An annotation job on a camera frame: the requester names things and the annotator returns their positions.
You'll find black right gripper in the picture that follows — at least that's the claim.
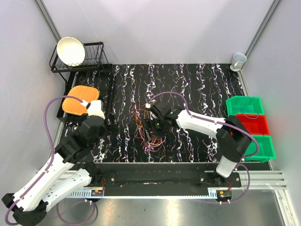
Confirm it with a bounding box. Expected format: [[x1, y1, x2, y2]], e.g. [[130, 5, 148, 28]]
[[142, 117, 170, 144]]

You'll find orange cable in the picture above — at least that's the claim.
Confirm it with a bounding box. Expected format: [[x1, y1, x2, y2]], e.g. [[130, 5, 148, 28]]
[[135, 117, 169, 151]]

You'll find pink cable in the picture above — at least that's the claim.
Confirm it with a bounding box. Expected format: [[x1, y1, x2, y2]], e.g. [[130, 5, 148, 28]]
[[134, 127, 165, 153]]

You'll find blue cable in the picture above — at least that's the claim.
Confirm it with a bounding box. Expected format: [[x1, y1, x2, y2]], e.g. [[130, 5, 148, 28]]
[[232, 105, 261, 121]]

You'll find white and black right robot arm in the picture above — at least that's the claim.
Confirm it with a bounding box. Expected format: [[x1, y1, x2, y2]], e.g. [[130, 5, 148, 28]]
[[145, 101, 252, 187]]

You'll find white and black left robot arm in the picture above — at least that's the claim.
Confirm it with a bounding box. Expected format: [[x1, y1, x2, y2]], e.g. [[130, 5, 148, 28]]
[[2, 115, 107, 226]]

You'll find black marbled mat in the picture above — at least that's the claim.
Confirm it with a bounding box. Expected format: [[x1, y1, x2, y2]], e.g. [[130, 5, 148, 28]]
[[60, 63, 245, 163]]

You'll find black tray under basket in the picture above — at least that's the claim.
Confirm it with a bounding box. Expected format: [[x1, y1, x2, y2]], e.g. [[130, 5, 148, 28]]
[[56, 70, 114, 123]]

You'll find green bin far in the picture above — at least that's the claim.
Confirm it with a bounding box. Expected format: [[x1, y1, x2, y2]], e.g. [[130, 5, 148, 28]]
[[226, 96, 265, 116]]

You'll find green bin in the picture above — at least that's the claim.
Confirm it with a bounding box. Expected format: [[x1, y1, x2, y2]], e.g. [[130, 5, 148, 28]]
[[226, 96, 265, 116], [245, 135, 277, 162]]

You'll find orange woven basket tray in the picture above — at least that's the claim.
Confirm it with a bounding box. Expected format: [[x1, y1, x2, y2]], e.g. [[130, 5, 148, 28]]
[[62, 85, 100, 116]]

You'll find red bin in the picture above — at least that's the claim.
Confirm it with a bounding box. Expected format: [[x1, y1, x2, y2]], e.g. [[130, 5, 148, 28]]
[[236, 114, 270, 136]]

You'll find white mug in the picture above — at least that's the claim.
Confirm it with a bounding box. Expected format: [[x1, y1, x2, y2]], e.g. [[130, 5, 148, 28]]
[[230, 53, 247, 72]]

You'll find green bin near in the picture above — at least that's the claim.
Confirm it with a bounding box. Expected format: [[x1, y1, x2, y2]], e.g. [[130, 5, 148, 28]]
[[245, 135, 277, 162]]

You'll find white bowl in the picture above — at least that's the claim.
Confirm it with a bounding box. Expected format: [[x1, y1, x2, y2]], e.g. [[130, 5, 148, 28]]
[[56, 37, 86, 66]]

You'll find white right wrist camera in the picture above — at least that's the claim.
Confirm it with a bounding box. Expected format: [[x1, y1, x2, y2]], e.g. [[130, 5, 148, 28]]
[[145, 99, 157, 111]]

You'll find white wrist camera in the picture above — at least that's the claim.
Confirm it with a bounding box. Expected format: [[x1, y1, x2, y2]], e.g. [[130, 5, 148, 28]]
[[80, 100, 105, 119], [145, 99, 157, 111]]

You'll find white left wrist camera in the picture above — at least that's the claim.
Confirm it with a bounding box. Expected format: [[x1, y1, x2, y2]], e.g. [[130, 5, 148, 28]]
[[80, 100, 105, 119]]

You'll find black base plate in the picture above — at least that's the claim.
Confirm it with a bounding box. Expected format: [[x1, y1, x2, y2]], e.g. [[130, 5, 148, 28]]
[[88, 162, 242, 199]]

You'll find black wire dish rack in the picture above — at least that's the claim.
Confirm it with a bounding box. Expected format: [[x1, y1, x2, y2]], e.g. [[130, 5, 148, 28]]
[[49, 37, 112, 74]]

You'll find aluminium frame rail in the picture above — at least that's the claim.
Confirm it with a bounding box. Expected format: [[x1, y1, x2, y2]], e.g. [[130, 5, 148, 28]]
[[22, 169, 297, 226]]

